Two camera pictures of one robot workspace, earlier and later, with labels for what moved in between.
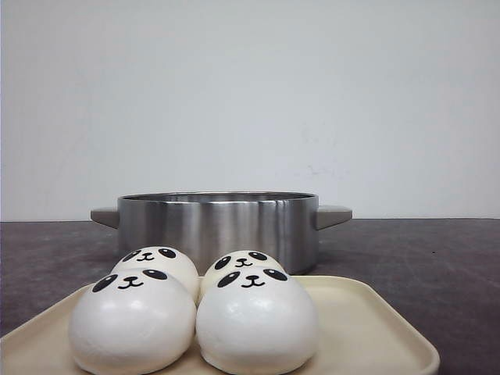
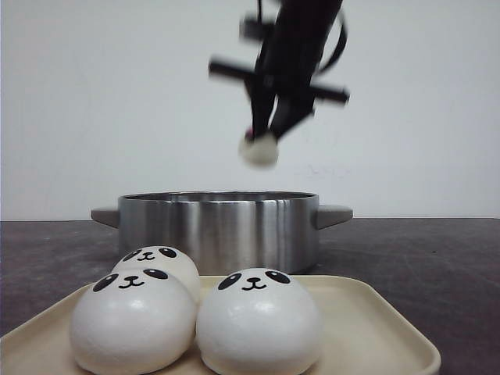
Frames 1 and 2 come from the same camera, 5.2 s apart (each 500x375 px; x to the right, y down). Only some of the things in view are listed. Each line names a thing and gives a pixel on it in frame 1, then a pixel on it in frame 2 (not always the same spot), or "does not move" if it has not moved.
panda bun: (131, 322) does not move
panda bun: (240, 258) → (259, 152)
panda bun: (164, 259) does not move
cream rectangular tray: (364, 327) does not move
